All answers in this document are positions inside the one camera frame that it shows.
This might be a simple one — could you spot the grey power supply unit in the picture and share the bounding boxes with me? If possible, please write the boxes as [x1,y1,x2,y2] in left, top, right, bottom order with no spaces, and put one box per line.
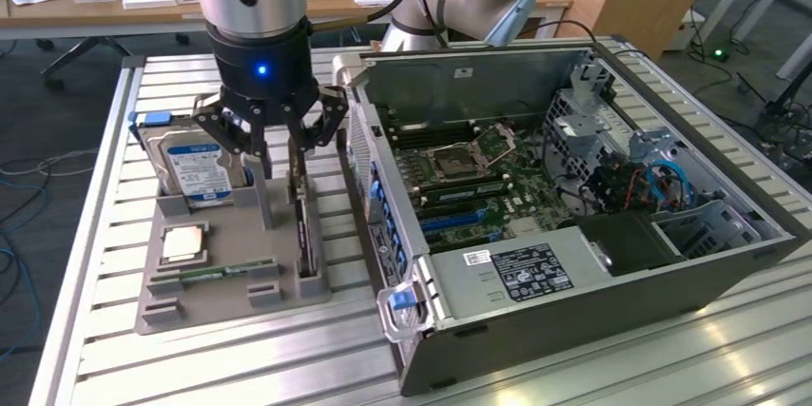
[422,227,616,319]

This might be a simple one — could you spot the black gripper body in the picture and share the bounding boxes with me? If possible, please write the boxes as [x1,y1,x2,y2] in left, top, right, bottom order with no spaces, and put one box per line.
[206,25,319,126]

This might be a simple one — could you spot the black RAM stick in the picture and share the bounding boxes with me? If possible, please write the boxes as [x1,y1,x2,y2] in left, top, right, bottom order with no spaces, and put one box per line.
[418,181,512,203]

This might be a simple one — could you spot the grey parts rack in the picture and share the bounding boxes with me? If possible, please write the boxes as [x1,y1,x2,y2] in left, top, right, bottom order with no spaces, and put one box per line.
[134,139,332,335]

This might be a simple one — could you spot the black cable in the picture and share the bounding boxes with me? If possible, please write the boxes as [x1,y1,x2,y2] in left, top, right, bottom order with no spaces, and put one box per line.
[487,19,602,48]

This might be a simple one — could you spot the blue expansion slot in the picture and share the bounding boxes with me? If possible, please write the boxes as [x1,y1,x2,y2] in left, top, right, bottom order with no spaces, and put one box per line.
[419,209,490,236]

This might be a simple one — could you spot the black chair base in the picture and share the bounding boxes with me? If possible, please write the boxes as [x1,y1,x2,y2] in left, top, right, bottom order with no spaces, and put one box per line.
[35,34,192,91]

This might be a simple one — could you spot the perforated metal cage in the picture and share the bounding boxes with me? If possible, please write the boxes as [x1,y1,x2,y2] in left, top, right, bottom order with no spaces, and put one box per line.
[542,87,636,188]

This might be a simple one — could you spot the blue wire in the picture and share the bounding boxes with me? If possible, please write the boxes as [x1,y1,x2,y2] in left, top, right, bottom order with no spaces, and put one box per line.
[646,158,696,210]

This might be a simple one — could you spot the low-profile graphics card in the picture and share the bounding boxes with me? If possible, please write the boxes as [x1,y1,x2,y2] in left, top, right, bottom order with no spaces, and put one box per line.
[286,139,320,280]

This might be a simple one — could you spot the white floor cable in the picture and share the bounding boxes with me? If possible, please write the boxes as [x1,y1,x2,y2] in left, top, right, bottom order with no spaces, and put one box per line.
[0,148,96,177]

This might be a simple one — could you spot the hard disk with blue caddy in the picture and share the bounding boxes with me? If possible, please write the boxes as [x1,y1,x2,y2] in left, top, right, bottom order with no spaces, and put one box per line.
[128,110,250,210]

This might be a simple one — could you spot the green motherboard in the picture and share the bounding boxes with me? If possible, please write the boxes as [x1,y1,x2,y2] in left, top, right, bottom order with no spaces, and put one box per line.
[374,106,591,255]

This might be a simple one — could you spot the CPU chip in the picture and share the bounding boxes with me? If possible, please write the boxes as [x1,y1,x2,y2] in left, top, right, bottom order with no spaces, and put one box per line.
[162,225,206,262]

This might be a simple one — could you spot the black tripod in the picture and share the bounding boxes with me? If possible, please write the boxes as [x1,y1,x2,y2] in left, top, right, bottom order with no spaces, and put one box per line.
[735,58,812,141]

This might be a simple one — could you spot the red wire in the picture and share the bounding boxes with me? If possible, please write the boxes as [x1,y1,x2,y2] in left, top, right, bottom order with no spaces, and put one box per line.
[624,163,640,210]

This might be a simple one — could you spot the silver chipset heatsink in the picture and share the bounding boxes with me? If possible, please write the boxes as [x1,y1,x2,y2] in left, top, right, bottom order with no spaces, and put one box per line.
[507,219,544,239]

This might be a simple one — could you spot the green RAM stick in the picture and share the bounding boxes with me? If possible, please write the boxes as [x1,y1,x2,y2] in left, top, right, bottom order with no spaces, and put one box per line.
[151,258,279,283]

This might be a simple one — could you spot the dark grey PC case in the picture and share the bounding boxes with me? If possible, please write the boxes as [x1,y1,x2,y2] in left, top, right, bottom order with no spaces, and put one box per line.
[330,39,808,398]

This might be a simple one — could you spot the blue floor cable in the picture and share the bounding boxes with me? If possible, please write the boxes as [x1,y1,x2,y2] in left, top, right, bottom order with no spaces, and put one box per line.
[0,172,50,359]

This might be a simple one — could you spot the silver disk bay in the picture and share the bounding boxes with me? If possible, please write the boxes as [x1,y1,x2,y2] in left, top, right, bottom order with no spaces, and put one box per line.
[650,199,763,260]

